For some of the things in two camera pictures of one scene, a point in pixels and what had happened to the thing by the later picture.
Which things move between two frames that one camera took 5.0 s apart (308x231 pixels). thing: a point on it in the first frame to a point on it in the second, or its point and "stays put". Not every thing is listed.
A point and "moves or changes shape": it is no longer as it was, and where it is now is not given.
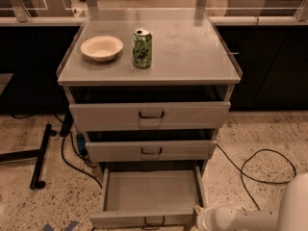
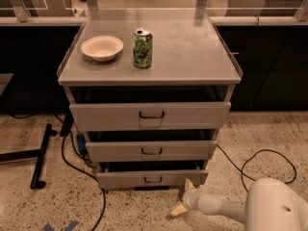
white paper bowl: x=101 y=48 stays put
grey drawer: x=150 y=150 stays put
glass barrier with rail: x=227 y=5 stays put
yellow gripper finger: x=199 y=209 to x=189 y=184
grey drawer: x=150 y=198 moves or changes shape
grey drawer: x=154 y=115 stays put
